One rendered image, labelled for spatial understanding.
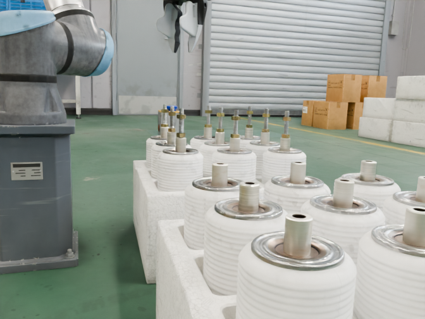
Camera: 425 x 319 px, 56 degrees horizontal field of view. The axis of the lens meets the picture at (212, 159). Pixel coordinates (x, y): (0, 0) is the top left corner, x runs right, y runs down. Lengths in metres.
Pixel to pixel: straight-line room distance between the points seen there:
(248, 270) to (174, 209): 0.48
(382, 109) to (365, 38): 3.67
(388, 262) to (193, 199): 0.26
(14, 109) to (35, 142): 0.07
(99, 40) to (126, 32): 4.87
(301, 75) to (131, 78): 2.65
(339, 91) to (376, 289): 4.33
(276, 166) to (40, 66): 0.53
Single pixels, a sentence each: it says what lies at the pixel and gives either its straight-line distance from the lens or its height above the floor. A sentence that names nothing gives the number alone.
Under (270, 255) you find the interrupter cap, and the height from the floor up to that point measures 0.25.
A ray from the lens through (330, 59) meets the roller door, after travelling 6.96.
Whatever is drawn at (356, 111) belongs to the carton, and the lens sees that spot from 4.77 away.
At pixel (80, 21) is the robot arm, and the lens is 1.01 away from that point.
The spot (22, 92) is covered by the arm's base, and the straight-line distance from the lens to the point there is 0.89.
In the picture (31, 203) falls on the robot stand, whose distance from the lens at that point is 0.90.
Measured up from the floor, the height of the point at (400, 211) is 0.24.
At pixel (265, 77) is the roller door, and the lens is 6.39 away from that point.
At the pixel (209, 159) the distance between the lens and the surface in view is 0.95.
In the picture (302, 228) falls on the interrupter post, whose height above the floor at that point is 0.27.
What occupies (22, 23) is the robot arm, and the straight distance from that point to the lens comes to 0.90.
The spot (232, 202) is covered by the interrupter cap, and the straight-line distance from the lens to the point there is 0.47.
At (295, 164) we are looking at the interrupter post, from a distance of 0.59.
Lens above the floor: 0.38
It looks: 10 degrees down
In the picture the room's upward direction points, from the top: 2 degrees clockwise
